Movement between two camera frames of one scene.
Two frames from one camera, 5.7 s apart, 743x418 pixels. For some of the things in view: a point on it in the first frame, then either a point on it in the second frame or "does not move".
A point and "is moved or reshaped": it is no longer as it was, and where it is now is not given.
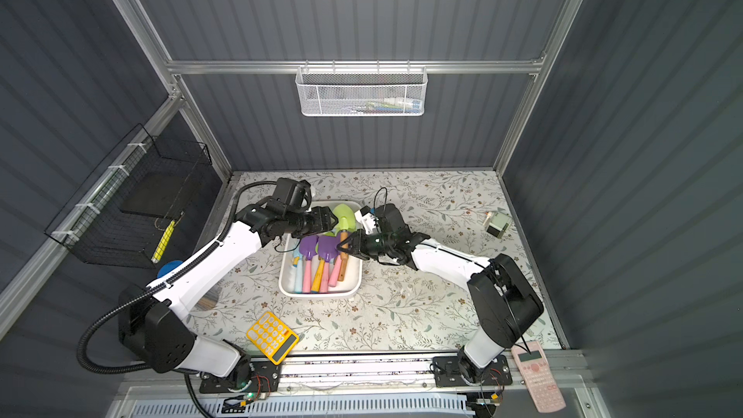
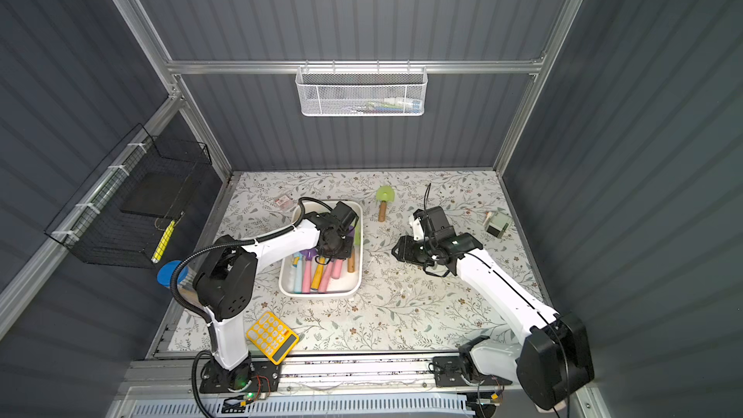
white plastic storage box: x=351 y=283 does not move
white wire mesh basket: x=356 y=91 does not move
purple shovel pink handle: x=309 y=245 does not move
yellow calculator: x=272 y=337 does not move
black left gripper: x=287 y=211 to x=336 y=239
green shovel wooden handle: x=345 y=219 is moved or reshaped
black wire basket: x=125 y=215 does not move
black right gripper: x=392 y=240 to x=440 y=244
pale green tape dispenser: x=496 y=223 does not move
